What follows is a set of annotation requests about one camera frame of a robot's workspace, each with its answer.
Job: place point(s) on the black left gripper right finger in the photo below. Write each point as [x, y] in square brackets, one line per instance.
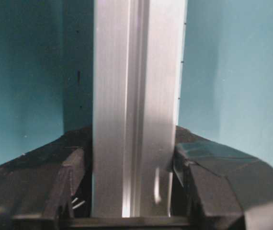
[218, 187]

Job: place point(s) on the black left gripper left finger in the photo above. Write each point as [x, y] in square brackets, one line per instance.
[48, 184]

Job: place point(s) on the silver aluminium extrusion rail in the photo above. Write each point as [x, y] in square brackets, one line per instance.
[137, 66]

